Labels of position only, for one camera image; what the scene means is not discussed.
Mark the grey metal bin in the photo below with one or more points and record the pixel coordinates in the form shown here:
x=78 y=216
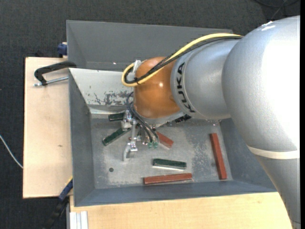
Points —
x=114 y=170

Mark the pale wood board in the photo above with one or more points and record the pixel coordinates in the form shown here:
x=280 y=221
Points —
x=45 y=132

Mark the dark green flat block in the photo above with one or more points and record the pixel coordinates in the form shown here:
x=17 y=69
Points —
x=114 y=136
x=169 y=163
x=116 y=116

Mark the red-brown flat block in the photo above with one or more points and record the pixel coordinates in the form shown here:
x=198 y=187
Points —
x=218 y=156
x=168 y=178
x=165 y=139

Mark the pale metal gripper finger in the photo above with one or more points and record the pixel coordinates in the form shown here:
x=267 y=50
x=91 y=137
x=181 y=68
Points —
x=132 y=147
x=128 y=118

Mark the black cylinder on white bracket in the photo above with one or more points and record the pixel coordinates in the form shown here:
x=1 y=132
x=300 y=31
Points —
x=181 y=119

